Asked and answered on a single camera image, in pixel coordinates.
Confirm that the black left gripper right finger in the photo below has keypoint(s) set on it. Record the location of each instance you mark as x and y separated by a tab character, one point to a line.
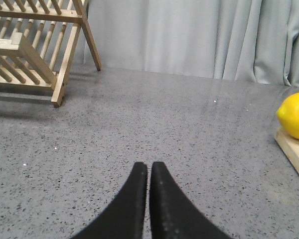
172	214

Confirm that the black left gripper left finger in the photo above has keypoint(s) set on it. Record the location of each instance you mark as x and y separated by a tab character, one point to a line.
123	218

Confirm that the bamboo cutting board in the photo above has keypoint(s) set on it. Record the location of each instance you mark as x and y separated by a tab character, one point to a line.
289	145

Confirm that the yellow lemon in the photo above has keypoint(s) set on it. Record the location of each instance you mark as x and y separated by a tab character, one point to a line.
288	115

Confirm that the grey curtain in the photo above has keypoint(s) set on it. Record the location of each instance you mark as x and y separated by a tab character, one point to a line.
240	40

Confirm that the wooden dish drying rack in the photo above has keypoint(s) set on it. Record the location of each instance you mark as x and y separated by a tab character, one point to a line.
38	39

